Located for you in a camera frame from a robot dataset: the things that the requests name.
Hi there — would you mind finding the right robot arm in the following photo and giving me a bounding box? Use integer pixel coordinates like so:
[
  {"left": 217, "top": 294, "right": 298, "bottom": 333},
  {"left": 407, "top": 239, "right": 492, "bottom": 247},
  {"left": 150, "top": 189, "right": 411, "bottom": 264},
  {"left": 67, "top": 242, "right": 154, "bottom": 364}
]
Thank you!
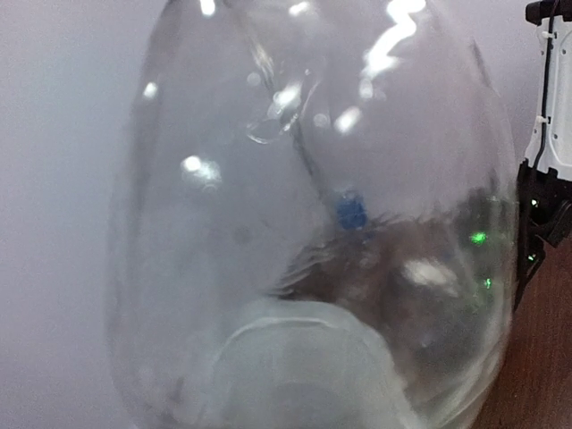
[{"left": 513, "top": 1, "right": 571, "bottom": 308}]

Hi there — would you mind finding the Pepsi label plastic bottle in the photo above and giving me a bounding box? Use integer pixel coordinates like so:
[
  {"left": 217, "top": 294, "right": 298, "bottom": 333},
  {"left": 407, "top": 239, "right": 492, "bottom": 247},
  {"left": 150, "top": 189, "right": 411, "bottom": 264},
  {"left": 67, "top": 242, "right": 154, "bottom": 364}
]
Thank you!
[{"left": 106, "top": 1, "right": 517, "bottom": 428}]

